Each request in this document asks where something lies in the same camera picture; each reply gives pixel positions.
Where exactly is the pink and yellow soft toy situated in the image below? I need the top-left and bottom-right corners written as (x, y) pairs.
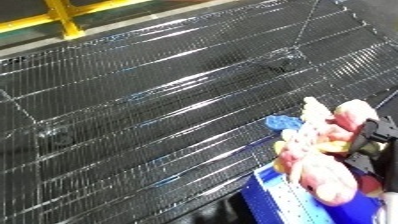
top-left (264, 96), bottom-right (388, 207)

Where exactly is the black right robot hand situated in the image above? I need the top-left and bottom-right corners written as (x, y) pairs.
top-left (341, 115), bottom-right (398, 177)

